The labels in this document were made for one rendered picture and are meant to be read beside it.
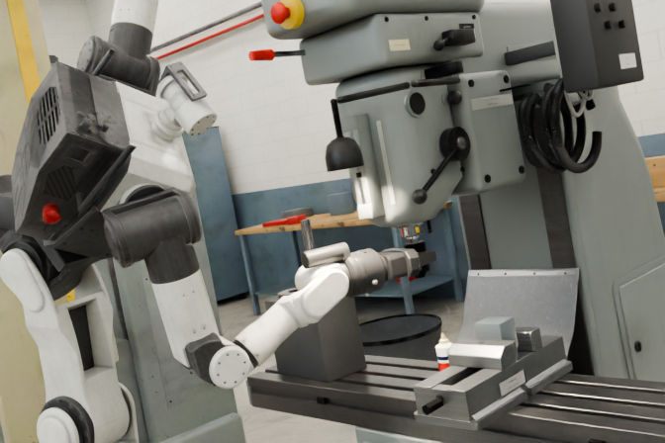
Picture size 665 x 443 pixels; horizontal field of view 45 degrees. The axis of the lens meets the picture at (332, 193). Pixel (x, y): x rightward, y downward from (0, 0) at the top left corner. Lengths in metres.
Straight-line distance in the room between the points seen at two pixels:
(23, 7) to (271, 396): 1.81
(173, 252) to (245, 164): 7.67
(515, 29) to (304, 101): 6.35
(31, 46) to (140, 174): 1.76
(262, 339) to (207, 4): 8.01
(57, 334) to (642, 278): 1.36
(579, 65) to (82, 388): 1.20
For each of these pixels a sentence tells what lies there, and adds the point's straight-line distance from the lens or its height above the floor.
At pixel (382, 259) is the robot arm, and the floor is 1.25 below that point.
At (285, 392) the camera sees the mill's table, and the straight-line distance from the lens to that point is 2.00.
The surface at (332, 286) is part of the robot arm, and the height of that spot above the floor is 1.23.
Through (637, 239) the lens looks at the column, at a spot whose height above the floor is 1.13.
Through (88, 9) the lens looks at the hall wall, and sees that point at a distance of 11.76.
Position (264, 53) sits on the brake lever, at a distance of 1.60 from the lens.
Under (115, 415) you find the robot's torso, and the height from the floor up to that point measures 1.02.
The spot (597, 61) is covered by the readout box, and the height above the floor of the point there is 1.57.
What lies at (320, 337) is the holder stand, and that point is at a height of 1.07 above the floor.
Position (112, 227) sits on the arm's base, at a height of 1.43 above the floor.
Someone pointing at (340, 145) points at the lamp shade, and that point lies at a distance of 1.50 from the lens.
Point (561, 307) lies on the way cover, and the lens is 1.93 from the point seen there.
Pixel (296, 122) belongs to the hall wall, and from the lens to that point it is 8.30.
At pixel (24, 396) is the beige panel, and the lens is 3.09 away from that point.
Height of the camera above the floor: 1.49
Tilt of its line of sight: 3 degrees down
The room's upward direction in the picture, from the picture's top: 10 degrees counter-clockwise
